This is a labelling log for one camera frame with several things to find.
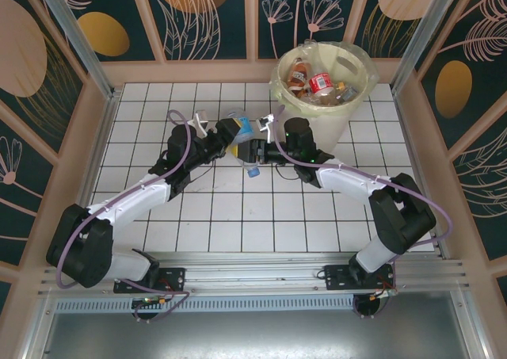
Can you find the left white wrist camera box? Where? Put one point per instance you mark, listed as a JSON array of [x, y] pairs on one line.
[[202, 121]]

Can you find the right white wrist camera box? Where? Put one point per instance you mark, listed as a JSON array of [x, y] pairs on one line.
[[266, 123]]

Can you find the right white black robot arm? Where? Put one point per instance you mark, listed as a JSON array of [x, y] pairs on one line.
[[348, 180]]

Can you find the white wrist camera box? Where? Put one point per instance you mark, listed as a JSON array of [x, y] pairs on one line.
[[202, 121], [266, 123]]

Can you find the aluminium side rail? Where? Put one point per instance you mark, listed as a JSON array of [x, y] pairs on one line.
[[93, 176], [400, 104]]

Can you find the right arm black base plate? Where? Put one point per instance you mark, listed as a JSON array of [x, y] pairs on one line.
[[336, 276]]

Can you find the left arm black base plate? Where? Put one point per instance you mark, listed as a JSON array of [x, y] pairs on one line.
[[174, 273]]

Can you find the water bottle blue cap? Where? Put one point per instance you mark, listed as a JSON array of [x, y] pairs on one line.
[[245, 129]]

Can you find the cola bottle red label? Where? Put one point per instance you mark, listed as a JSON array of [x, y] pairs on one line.
[[321, 82]]

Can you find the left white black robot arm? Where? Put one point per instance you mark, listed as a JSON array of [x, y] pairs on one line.
[[130, 200]]

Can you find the aluminium front rail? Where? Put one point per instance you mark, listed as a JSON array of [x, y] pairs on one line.
[[253, 273]]

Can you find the aluminium frame post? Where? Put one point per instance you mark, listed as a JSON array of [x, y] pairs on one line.
[[421, 38], [77, 38]]

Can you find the grey metal sheet panel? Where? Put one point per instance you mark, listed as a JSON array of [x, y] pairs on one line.
[[253, 335]]

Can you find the translucent plastic bin liner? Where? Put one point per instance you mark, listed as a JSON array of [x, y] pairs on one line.
[[321, 56]]

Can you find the cream plastic waste bin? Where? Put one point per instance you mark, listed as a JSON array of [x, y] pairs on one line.
[[328, 129]]

